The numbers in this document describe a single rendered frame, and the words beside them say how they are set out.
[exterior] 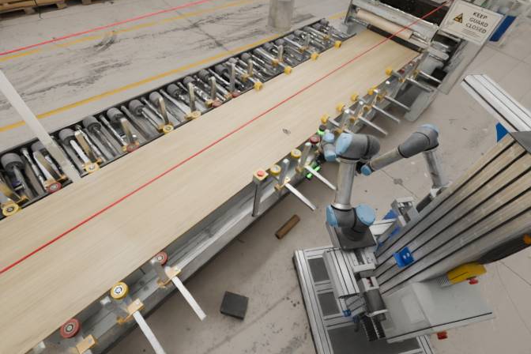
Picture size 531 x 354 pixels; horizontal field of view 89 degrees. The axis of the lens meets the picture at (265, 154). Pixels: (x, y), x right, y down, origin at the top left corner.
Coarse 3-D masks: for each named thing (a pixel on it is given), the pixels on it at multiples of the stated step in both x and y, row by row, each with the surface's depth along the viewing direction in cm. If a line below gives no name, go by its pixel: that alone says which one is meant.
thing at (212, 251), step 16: (416, 80) 351; (400, 96) 334; (352, 128) 279; (304, 176) 234; (288, 192) 226; (272, 208) 218; (240, 224) 200; (224, 240) 192; (208, 256) 183; (192, 272) 176; (160, 288) 168; (176, 288) 170; (144, 304) 162; (160, 304) 166; (112, 336) 151; (96, 352) 146
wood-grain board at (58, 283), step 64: (320, 64) 315; (384, 64) 329; (192, 128) 230; (256, 128) 238; (64, 192) 182; (128, 192) 186; (192, 192) 191; (0, 256) 153; (64, 256) 156; (128, 256) 160; (0, 320) 135; (64, 320) 137
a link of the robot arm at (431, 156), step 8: (424, 128) 161; (432, 128) 160; (432, 136) 158; (432, 144) 159; (424, 152) 163; (432, 152) 162; (432, 160) 164; (440, 160) 164; (432, 168) 166; (440, 168) 164; (432, 176) 169; (440, 176) 166; (440, 184) 167; (448, 184) 167
